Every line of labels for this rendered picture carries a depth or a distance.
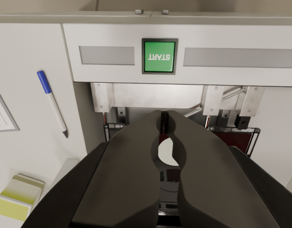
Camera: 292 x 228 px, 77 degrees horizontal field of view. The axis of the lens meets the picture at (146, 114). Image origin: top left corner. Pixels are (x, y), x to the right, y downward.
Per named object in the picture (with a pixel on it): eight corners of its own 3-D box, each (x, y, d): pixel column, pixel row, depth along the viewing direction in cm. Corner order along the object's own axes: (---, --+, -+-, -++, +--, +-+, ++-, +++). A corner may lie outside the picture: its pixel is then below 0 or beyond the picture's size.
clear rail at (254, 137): (224, 216, 62) (226, 220, 61) (220, 216, 62) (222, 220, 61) (259, 126, 44) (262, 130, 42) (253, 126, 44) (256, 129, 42)
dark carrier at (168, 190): (221, 216, 61) (222, 217, 61) (119, 211, 63) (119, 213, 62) (251, 132, 44) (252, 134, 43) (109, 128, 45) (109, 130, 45)
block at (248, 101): (249, 110, 43) (255, 117, 40) (234, 110, 43) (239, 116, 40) (260, 77, 39) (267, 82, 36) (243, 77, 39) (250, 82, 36)
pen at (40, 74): (68, 139, 37) (40, 72, 30) (63, 139, 37) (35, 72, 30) (70, 135, 38) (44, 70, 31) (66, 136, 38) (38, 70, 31)
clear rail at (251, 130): (257, 131, 44) (261, 134, 43) (104, 126, 46) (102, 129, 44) (259, 126, 44) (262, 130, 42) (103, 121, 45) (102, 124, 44)
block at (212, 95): (214, 109, 43) (218, 116, 40) (200, 109, 43) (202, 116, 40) (222, 76, 39) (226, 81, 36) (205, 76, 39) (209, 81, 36)
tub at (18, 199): (42, 197, 49) (26, 224, 43) (13, 188, 48) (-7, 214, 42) (47, 181, 46) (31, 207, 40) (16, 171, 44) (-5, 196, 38)
